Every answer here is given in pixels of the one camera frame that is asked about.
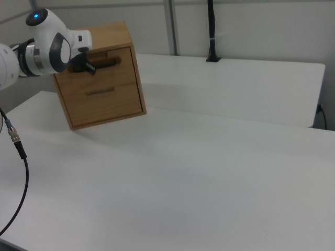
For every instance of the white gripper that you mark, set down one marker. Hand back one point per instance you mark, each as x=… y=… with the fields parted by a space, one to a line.
x=81 y=39

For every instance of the wooden drawer with notched front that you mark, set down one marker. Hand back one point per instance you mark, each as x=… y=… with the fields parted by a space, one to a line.
x=117 y=75

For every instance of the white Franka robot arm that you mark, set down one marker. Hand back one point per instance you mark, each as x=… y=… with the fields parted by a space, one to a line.
x=42 y=47

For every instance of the wooden drawer with plain front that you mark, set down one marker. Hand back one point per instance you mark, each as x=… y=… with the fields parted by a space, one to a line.
x=104 y=107

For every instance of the light wooden cabinet box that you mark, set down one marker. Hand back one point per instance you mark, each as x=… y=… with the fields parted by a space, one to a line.
x=112 y=34

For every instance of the black pole with clamp base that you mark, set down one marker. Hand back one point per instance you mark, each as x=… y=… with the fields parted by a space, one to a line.
x=212 y=28

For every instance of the grey metal partition post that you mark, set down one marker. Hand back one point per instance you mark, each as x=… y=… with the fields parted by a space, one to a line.
x=172 y=26

